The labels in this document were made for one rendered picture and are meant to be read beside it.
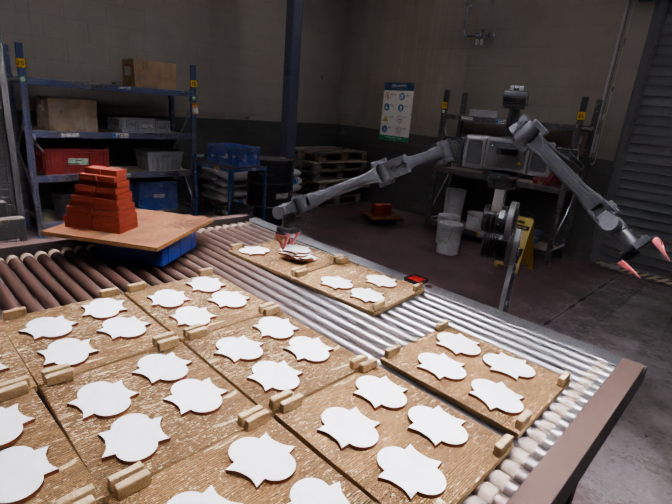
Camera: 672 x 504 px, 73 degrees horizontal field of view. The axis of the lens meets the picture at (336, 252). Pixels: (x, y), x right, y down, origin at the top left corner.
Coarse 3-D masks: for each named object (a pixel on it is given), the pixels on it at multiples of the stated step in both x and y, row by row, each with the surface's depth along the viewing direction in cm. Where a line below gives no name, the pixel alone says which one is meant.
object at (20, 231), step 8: (0, 208) 221; (0, 216) 222; (8, 216) 225; (16, 216) 201; (0, 224) 195; (8, 224) 197; (16, 224) 199; (24, 224) 201; (0, 232) 196; (8, 232) 198; (16, 232) 200; (24, 232) 202
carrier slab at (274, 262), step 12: (228, 252) 209; (276, 252) 212; (312, 252) 217; (264, 264) 196; (276, 264) 197; (288, 264) 198; (300, 264) 199; (312, 264) 201; (324, 264) 202; (288, 276) 186
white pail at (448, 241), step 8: (440, 224) 544; (448, 224) 560; (456, 224) 556; (440, 232) 545; (448, 232) 537; (456, 232) 536; (440, 240) 546; (448, 240) 540; (456, 240) 540; (440, 248) 548; (448, 248) 543; (456, 248) 545
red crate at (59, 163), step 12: (36, 144) 499; (48, 144) 507; (60, 144) 515; (72, 144) 524; (84, 144) 532; (96, 144) 536; (36, 156) 492; (48, 156) 474; (60, 156) 481; (72, 156) 489; (84, 156) 498; (96, 156) 506; (108, 156) 515; (36, 168) 501; (48, 168) 477; (60, 168) 485; (72, 168) 493
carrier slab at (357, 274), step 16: (320, 272) 192; (336, 272) 194; (352, 272) 195; (368, 272) 197; (320, 288) 176; (352, 288) 178; (384, 288) 181; (400, 288) 183; (352, 304) 165; (368, 304) 165
